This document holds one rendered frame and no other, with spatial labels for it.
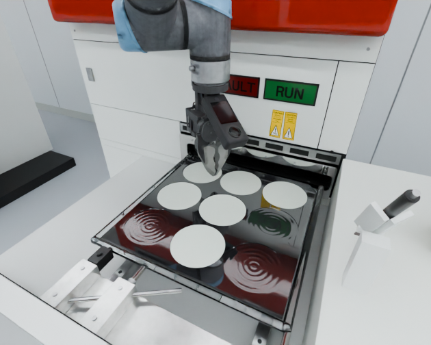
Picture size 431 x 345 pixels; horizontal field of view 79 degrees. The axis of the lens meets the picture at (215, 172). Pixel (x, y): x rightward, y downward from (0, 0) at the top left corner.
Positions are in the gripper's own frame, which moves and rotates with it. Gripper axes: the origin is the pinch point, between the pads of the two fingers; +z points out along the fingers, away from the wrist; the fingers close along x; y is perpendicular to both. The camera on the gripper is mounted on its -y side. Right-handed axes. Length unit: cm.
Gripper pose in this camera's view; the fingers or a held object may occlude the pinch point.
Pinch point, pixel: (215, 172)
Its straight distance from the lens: 60.5
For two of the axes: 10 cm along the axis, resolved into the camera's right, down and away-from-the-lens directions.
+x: -8.7, 2.7, -4.0
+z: 0.0, 8.3, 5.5
